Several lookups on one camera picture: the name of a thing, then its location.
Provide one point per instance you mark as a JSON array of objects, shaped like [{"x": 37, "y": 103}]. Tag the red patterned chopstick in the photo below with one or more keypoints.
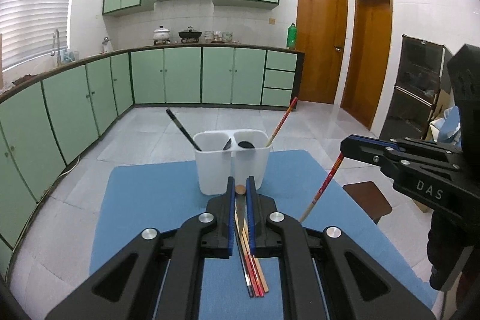
[{"x": 256, "y": 265}]

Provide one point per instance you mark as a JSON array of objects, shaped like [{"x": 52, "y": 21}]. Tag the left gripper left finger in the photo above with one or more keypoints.
[{"x": 157, "y": 275}]

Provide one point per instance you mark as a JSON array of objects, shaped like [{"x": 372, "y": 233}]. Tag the green bottle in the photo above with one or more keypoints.
[{"x": 291, "y": 36}]

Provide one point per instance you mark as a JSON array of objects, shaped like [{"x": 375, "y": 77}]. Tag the red-handled chopstick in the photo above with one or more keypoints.
[{"x": 250, "y": 263}]

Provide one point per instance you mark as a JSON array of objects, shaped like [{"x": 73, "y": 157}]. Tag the black spoon compartment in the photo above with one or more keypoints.
[
  {"x": 227, "y": 144},
  {"x": 246, "y": 145}
]

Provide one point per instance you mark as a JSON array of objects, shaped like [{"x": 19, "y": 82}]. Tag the red flower-pattern chopstick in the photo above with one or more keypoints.
[{"x": 323, "y": 187}]

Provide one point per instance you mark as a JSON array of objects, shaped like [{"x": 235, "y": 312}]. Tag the green lower kitchen cabinets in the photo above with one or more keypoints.
[{"x": 51, "y": 119}]

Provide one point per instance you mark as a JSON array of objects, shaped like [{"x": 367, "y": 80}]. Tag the black wok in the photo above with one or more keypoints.
[{"x": 190, "y": 35}]

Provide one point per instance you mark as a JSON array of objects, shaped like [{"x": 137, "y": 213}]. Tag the white twin utensil holder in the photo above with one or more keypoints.
[{"x": 215, "y": 166}]

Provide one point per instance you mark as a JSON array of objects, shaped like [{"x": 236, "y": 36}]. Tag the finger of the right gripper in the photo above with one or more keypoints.
[
  {"x": 368, "y": 145},
  {"x": 440, "y": 181}
]

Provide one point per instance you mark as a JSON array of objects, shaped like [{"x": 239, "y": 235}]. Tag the chrome sink faucet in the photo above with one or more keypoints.
[{"x": 55, "y": 50}]

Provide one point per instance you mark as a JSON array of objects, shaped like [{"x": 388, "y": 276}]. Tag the right wooden door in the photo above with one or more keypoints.
[{"x": 371, "y": 44}]

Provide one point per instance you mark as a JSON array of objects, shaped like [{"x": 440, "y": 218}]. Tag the window blinds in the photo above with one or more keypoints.
[{"x": 27, "y": 28}]

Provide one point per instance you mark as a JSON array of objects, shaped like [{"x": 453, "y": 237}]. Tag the wooden door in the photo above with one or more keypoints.
[
  {"x": 321, "y": 36},
  {"x": 371, "y": 44}
]

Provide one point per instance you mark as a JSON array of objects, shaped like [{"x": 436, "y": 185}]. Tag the brown wooden stool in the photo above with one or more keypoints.
[{"x": 370, "y": 199}]

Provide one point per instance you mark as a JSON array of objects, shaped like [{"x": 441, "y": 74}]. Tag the white pot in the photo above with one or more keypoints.
[{"x": 161, "y": 36}]

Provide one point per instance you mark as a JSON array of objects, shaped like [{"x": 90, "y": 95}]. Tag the black spoon left compartment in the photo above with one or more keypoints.
[{"x": 227, "y": 144}]

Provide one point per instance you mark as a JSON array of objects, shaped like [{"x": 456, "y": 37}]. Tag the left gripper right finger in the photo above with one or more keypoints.
[{"x": 325, "y": 275}]

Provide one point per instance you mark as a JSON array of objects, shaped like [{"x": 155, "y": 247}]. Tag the red chopstick in holder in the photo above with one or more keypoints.
[{"x": 282, "y": 121}]

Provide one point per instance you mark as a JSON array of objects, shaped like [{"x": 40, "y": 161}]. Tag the black spoon right compartment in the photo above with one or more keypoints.
[{"x": 246, "y": 145}]

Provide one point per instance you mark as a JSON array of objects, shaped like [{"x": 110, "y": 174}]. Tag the plain bamboo chopstick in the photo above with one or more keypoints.
[{"x": 266, "y": 287}]

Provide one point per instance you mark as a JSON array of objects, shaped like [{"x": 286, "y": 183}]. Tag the left wooden door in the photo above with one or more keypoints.
[{"x": 321, "y": 36}]

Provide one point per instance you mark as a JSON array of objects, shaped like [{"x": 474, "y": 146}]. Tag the black chopstick in holder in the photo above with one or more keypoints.
[{"x": 182, "y": 129}]

